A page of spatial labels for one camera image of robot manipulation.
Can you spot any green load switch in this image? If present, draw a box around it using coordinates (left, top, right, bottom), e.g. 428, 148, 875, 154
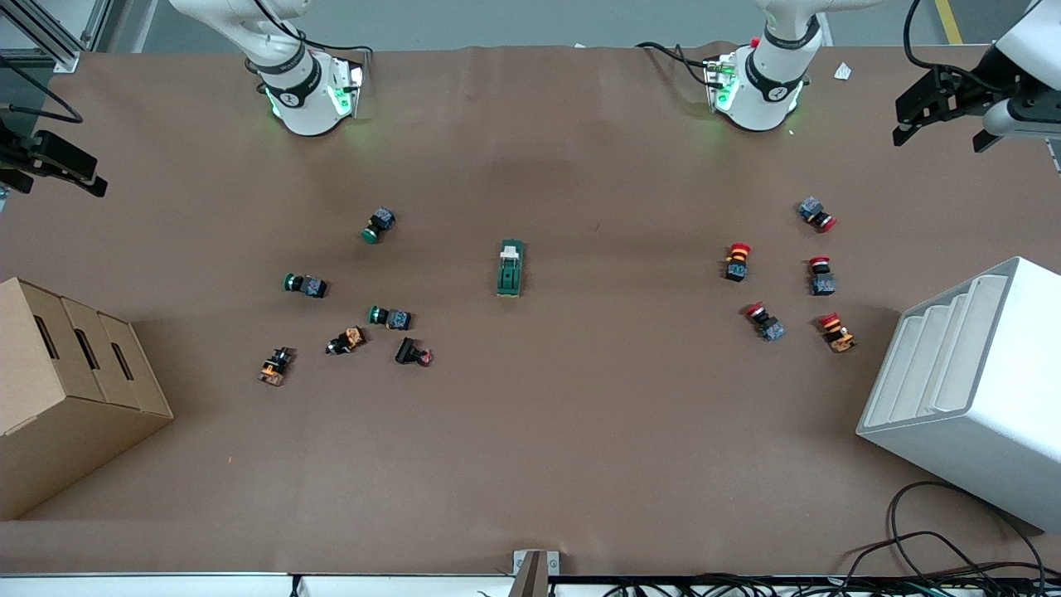
496, 239, 527, 299

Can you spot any red orange emergency stop button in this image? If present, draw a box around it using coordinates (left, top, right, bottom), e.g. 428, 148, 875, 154
818, 312, 857, 354

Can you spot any brown cardboard box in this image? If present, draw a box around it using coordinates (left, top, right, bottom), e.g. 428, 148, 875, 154
0, 277, 175, 522

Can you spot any white slotted rack box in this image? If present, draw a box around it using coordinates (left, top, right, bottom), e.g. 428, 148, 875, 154
855, 256, 1061, 533

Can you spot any brown paper table cover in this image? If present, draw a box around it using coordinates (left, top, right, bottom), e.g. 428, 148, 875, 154
0, 41, 1061, 577

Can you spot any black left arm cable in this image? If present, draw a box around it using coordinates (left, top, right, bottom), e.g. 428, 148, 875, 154
902, 0, 1045, 94

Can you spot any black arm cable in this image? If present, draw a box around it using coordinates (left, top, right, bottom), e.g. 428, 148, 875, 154
902, 0, 1045, 94
0, 54, 85, 125

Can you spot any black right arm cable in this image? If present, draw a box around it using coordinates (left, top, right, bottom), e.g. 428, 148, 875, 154
0, 54, 85, 125

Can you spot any black left base cable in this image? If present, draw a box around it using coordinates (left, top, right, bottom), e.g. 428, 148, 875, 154
637, 41, 715, 88

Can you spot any black base cable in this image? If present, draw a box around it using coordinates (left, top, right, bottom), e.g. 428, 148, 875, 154
637, 41, 715, 88
249, 0, 375, 59

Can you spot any black right base cable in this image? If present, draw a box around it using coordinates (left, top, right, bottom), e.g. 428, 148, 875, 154
249, 0, 375, 59

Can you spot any black looped cable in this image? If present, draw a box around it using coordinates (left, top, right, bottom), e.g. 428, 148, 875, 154
887, 481, 1047, 581

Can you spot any white table edge rail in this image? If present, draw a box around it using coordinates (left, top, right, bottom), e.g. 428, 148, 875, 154
0, 572, 515, 597

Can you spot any grey metal table bracket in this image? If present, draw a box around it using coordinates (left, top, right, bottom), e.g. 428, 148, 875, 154
512, 550, 560, 597

